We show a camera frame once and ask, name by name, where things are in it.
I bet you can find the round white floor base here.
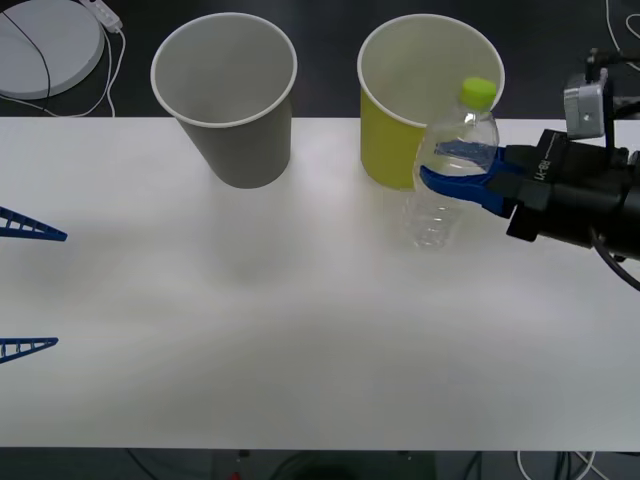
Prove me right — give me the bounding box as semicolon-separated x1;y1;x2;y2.
0;0;106;100

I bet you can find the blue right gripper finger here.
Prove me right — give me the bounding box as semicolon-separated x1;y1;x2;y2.
418;163;521;219
434;141;508;175

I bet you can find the yellow-green plastic waste bin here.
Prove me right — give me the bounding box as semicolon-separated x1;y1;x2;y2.
356;13;506;191

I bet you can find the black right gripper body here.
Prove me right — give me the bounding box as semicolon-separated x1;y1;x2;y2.
502;128;577;242

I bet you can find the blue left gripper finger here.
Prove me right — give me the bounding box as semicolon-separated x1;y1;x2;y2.
0;205;69;244
0;337;60;366

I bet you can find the clear bottle with green cap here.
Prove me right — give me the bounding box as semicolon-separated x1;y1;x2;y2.
403;76;501;250

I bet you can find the thin black cable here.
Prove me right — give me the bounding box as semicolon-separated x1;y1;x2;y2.
0;8;52;97

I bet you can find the looped white cable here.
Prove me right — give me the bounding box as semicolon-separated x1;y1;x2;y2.
604;0;640;69

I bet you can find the white power strip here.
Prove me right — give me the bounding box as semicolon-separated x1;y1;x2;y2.
79;0;124;32

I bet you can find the grey plastic waste bin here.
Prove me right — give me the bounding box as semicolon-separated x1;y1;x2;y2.
150;12;300;190

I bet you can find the white cable under table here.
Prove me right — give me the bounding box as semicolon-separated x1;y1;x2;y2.
516;449;609;480

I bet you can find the white power strip cable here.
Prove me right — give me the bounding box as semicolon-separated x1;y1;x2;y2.
0;28;127;119

